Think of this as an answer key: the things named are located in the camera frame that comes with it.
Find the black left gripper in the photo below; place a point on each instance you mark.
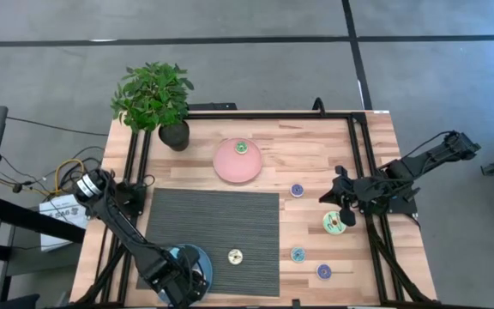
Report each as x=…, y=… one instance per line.
x=180, y=281

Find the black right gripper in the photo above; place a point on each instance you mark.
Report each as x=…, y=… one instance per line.
x=352, y=186

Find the large mint green donut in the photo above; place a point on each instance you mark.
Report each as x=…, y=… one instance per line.
x=328, y=226

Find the large blue-iced donut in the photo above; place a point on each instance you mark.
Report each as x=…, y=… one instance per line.
x=175, y=252

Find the small purple donut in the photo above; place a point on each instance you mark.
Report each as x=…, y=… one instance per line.
x=293, y=190
x=320, y=272

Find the small cream sprinkled donut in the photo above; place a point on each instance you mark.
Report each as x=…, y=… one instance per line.
x=231, y=257

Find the small teal donut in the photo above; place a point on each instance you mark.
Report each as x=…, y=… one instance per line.
x=294, y=255

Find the small green donut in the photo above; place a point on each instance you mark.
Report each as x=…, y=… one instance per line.
x=238, y=148

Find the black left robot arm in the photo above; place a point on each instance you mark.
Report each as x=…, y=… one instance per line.
x=118, y=223

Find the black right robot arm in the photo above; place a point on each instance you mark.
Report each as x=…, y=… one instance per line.
x=427, y=156

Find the blue plate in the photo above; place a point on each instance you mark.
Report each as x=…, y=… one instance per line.
x=205, y=262

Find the grey woven placemat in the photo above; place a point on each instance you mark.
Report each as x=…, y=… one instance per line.
x=221, y=223

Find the pink plate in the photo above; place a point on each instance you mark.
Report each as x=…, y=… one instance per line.
x=234, y=167

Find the white printed cardboard box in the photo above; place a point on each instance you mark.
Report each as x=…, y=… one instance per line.
x=58, y=221

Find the black desk bar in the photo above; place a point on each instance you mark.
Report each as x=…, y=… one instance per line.
x=37, y=221

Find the black power strip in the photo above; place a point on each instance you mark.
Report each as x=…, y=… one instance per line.
x=212, y=106

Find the green plant in black pot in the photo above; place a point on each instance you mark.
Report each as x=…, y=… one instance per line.
x=152, y=98

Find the small black table camera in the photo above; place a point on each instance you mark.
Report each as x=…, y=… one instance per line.
x=296, y=303

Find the black aluminium table frame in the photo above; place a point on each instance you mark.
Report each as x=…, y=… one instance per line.
x=272, y=115

